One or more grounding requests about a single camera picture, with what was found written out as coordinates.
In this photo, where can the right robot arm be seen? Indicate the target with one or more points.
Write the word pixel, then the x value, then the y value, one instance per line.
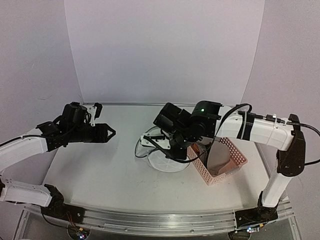
pixel 214 120

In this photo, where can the aluminium front rail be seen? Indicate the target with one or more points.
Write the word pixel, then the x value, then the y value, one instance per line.
pixel 167 224

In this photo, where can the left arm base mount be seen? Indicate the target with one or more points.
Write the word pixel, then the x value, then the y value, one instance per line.
pixel 56 207

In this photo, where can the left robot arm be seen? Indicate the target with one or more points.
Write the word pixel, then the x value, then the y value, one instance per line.
pixel 15 151

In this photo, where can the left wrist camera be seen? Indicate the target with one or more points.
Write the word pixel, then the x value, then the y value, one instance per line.
pixel 94 113

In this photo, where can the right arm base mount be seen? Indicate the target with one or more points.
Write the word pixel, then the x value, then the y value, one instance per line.
pixel 253 217

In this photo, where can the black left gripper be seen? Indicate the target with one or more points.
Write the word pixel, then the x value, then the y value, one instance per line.
pixel 100 135

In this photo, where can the pink perforated plastic basket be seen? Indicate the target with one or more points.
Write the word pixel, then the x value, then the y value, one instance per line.
pixel 237 161

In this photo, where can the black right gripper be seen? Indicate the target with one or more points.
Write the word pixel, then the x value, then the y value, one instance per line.
pixel 180 155

